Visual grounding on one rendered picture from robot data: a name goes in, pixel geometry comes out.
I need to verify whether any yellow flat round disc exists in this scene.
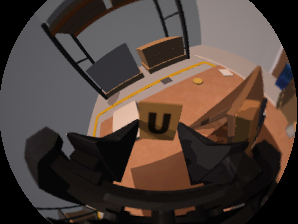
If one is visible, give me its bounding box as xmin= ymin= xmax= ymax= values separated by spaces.
xmin=193 ymin=77 xmax=202 ymax=85

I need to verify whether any tan letter tile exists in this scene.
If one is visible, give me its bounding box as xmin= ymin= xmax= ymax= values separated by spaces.
xmin=138 ymin=101 xmax=182 ymax=141

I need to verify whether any beige flat rectangular slab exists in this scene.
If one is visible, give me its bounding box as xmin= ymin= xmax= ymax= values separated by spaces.
xmin=113 ymin=101 xmax=140 ymax=140

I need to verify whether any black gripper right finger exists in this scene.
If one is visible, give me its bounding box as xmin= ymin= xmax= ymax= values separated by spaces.
xmin=177 ymin=121 xmax=250 ymax=185

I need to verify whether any pale pink flat rectangular slab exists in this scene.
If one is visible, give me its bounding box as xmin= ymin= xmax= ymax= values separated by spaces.
xmin=220 ymin=68 xmax=233 ymax=77

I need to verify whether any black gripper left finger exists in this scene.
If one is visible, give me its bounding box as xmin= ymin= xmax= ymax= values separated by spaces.
xmin=67 ymin=120 xmax=140 ymax=183

